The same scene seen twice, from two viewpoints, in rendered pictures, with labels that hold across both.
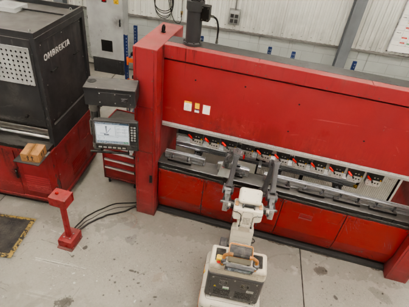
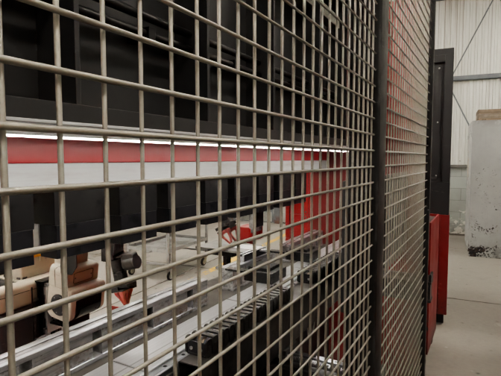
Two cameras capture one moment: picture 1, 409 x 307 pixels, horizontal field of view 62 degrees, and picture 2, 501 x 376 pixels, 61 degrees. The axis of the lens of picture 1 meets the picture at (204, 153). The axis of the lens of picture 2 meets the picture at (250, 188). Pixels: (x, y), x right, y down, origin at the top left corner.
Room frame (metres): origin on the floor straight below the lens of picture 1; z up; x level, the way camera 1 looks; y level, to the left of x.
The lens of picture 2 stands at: (3.85, -2.12, 1.41)
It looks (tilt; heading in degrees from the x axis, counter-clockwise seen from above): 4 degrees down; 110
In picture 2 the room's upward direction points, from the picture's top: straight up
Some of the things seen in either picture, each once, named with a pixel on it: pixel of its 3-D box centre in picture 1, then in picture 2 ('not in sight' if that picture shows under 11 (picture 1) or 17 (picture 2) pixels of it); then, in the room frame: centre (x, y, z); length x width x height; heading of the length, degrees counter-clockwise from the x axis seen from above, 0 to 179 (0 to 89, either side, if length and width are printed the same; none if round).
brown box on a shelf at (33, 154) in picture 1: (31, 152); not in sight; (2.90, 1.91, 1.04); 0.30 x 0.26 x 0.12; 85
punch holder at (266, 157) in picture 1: (265, 152); (207, 199); (3.16, -0.68, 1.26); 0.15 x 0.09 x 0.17; 80
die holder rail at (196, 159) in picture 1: (185, 156); (302, 244); (3.33, 0.23, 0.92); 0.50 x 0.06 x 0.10; 80
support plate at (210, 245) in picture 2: (227, 170); (229, 246); (3.08, -0.29, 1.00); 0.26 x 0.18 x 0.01; 170
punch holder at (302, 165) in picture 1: (300, 161); (129, 211); (3.09, -1.07, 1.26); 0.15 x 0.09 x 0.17; 80
